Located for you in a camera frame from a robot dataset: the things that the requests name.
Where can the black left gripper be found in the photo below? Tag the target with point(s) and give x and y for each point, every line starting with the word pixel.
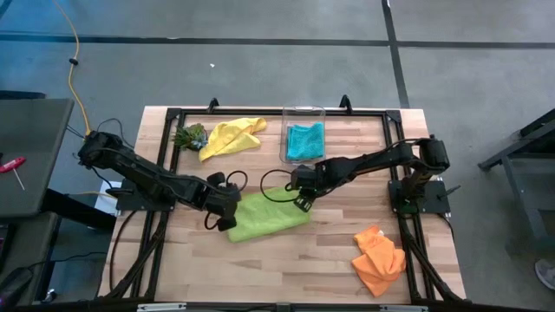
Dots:
pixel 221 199

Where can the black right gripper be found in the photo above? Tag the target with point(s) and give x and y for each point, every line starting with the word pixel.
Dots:
pixel 310 177

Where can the lime green microfiber towel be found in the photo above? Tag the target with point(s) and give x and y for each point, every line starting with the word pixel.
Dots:
pixel 269 216

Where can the teal microfiber towel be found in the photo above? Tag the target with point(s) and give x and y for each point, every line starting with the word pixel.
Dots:
pixel 305 141

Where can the orange microfiber towel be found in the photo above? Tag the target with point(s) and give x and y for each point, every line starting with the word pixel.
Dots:
pixel 379 264

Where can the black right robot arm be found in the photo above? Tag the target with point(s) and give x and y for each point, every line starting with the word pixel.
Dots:
pixel 381 158

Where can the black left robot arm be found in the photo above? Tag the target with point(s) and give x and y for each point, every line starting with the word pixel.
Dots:
pixel 143 173

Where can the yellow microfiber towel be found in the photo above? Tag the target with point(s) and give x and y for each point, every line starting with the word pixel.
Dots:
pixel 232 136

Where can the potted succulent plant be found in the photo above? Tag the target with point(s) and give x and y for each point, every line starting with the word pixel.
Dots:
pixel 191 138

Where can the clear plastic bin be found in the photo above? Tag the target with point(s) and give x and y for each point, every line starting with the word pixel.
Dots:
pixel 303 112

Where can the grey side table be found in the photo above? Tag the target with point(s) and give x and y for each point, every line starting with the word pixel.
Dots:
pixel 34 156

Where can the black workbench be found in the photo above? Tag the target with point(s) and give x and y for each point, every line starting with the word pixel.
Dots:
pixel 516 182

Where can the person's shoe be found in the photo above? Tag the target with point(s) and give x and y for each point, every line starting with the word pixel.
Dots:
pixel 545 273

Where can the black aluminium table frame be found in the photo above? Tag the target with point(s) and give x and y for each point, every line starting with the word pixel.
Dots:
pixel 260 112

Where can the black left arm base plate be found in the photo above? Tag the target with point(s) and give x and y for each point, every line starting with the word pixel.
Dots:
pixel 130 201

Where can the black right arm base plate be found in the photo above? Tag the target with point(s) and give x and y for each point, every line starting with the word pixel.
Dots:
pixel 433 201

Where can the silver frame bracket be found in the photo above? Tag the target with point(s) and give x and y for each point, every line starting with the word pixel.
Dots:
pixel 160 307
pixel 403 308

